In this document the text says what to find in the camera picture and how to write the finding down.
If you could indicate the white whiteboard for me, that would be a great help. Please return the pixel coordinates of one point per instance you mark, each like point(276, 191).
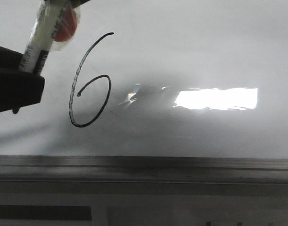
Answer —
point(192, 78)

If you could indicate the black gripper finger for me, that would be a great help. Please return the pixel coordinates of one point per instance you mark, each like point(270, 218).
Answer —
point(17, 88)

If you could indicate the grey aluminium whiteboard frame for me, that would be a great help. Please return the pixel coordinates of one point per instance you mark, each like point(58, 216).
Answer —
point(143, 169)

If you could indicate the white black whiteboard marker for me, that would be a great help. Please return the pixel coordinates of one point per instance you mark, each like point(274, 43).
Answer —
point(41, 40)

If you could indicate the red round magnet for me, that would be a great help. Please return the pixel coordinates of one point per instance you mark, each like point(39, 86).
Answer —
point(68, 25)

